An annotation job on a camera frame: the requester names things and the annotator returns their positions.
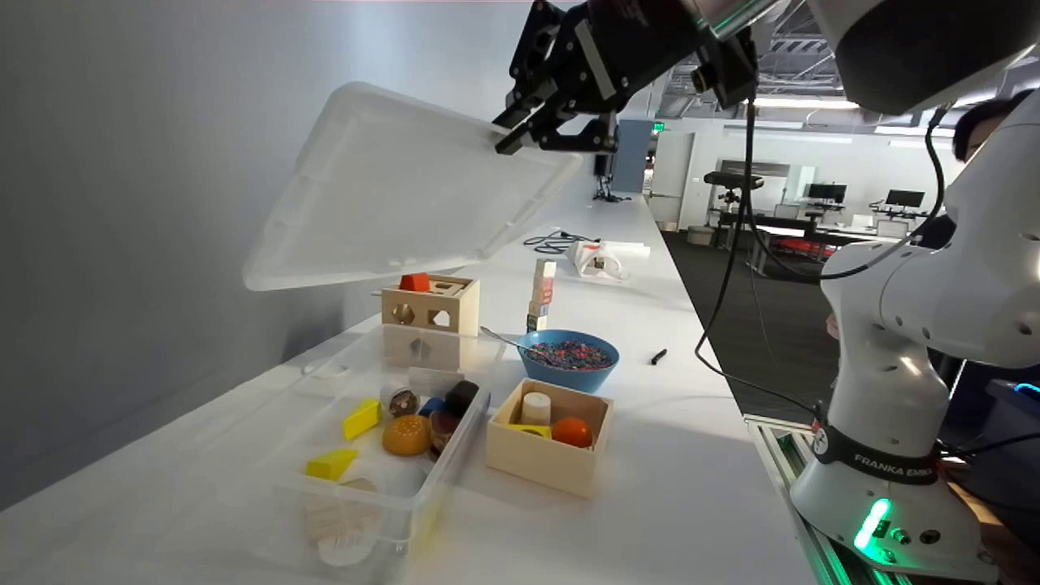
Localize wooden shape sorter box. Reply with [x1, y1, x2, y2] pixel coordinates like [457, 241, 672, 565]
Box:
[377, 274, 483, 374]

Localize open wooden box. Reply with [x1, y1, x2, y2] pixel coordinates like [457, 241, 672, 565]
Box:
[483, 376, 614, 501]

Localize blue bowl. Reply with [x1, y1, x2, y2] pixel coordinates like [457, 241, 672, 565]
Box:
[515, 330, 625, 398]

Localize black computer monitor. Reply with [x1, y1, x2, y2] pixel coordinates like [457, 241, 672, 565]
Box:
[883, 184, 926, 214]
[807, 179, 850, 209]

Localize black block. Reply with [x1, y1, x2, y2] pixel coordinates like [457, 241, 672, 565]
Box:
[441, 376, 482, 421]

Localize white round disc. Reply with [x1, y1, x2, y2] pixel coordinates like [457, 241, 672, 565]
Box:
[301, 491, 388, 573]

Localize yellow wedge block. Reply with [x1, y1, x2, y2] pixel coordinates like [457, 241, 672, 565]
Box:
[342, 394, 388, 444]

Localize ceiling light strip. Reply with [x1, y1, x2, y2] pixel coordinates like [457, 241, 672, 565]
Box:
[750, 93, 858, 113]

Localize black hanging cable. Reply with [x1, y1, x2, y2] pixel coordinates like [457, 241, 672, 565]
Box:
[688, 92, 832, 425]

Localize colourful beads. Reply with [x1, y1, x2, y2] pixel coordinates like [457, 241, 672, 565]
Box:
[531, 335, 610, 372]

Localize transparent plastic container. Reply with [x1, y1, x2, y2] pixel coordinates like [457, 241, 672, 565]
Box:
[269, 322, 514, 578]

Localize white plastic lid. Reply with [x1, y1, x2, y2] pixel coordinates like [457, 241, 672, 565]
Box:
[236, 78, 587, 296]

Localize grey blue panel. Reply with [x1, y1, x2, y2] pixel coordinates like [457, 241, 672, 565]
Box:
[610, 117, 657, 206]

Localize clear plastic packaging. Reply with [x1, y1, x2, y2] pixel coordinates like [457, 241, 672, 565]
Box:
[572, 236, 653, 286]

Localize flat yellow block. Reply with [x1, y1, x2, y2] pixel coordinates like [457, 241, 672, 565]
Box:
[301, 444, 362, 486]

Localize black stool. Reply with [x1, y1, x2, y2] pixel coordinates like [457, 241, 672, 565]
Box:
[701, 166, 766, 258]

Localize person with dark hair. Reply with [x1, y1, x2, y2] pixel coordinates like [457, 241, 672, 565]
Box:
[951, 92, 1035, 166]

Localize black looping arm cable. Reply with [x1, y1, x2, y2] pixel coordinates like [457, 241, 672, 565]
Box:
[814, 104, 951, 286]

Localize orange yellow ball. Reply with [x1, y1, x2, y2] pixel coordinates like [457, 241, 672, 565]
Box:
[379, 414, 432, 463]

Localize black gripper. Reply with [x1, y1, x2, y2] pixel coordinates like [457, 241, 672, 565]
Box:
[490, 0, 720, 156]

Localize robot base stand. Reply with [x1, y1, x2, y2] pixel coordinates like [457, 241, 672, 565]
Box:
[750, 415, 1040, 585]

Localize metal spoon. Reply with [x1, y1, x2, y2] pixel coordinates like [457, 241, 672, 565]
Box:
[476, 322, 533, 356]

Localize printed paper clutter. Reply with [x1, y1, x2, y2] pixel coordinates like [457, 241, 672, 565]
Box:
[524, 229, 587, 265]

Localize wooden alphabet block tower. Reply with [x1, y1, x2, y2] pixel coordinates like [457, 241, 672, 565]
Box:
[524, 258, 562, 335]

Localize white wooden cylinder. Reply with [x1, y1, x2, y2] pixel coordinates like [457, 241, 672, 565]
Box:
[521, 390, 552, 430]

